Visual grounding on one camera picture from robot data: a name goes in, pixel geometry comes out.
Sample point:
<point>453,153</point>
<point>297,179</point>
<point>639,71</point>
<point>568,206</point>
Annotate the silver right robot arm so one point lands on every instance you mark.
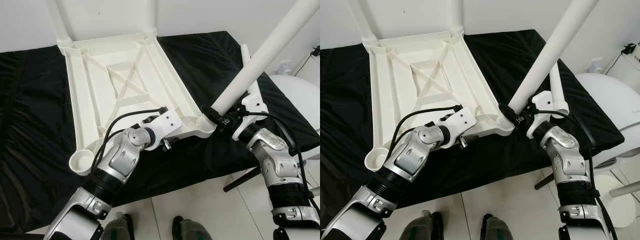
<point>565,155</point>
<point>272,160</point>

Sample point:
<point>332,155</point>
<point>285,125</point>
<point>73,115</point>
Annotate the grey metal rod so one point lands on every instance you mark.
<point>625,189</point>

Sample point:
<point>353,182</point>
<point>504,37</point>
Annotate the grey robot left foot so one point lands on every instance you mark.
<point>420,226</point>
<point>117,227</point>

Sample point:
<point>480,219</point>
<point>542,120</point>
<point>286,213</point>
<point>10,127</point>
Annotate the small white wall device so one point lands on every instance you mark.
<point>285,67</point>
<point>595,65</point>

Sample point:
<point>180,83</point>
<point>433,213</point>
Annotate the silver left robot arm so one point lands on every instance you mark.
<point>410,155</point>
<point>122,155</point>

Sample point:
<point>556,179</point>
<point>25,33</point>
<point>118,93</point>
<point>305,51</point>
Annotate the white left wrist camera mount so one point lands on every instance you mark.
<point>167,125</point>
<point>462,122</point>

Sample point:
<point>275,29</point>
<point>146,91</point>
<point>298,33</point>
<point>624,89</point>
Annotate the grey robot foot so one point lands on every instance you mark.
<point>117,227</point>
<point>420,226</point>
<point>497,229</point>
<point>192,230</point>

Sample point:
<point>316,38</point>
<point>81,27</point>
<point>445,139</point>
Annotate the black wall plug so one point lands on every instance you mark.
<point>315,50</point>
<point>629,48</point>

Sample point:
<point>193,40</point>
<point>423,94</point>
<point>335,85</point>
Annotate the white plastic table top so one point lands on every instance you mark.
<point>390,85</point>
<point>85,85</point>

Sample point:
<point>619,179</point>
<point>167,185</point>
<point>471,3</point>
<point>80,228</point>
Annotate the black table cloth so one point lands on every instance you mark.
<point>30,100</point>
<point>340,100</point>

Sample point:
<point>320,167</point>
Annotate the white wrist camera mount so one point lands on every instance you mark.
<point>542,102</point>
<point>462,122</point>
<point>167,125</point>
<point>252,107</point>

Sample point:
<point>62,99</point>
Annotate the black table frame bar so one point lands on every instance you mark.
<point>241,180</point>
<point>544,181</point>

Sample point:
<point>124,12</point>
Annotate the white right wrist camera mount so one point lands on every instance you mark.
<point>252,107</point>
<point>542,102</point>

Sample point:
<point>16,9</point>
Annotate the white dome-shaped appliance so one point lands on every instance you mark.
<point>610,105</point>
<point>300,100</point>

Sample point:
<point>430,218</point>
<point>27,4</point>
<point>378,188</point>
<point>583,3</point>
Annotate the white round base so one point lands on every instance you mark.
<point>620,205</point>

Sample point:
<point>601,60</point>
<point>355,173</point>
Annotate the grey robot right foot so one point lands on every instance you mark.
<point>192,230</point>
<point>497,229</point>

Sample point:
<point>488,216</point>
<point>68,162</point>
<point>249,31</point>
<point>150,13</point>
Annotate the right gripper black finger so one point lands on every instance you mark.
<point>507,113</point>
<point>211,115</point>

